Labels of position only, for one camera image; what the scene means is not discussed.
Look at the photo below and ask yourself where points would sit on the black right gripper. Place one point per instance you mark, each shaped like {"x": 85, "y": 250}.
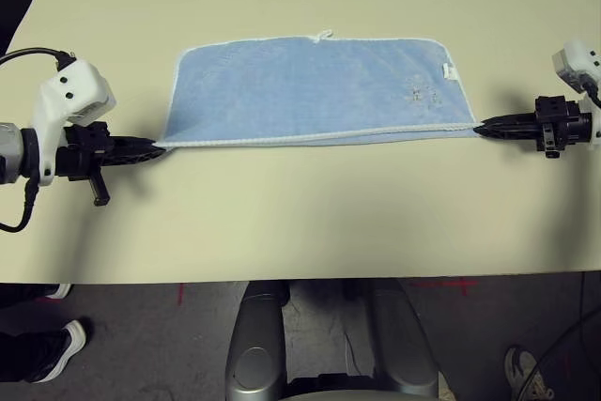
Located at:
{"x": 556, "y": 126}

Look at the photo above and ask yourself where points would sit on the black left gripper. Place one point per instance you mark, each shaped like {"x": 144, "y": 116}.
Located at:
{"x": 84, "y": 152}

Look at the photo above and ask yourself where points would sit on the light blue white-trimmed towel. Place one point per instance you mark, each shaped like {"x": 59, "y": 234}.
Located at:
{"x": 319, "y": 91}

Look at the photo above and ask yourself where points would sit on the black white bystander sneaker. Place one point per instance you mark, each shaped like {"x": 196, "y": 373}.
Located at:
{"x": 60, "y": 290}
{"x": 58, "y": 354}

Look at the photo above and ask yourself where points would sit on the dark grey robot left leg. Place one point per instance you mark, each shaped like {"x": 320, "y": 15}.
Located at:
{"x": 258, "y": 335}

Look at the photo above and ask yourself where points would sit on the bystander black trousers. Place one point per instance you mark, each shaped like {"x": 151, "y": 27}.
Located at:
{"x": 19, "y": 349}

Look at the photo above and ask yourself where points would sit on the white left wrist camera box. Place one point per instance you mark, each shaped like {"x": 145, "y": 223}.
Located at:
{"x": 75, "y": 91}

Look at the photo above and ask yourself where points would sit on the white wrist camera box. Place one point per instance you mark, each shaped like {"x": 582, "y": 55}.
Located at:
{"x": 75, "y": 91}
{"x": 575, "y": 60}

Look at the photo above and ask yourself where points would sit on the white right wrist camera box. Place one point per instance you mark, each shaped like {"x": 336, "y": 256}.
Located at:
{"x": 575, "y": 60}

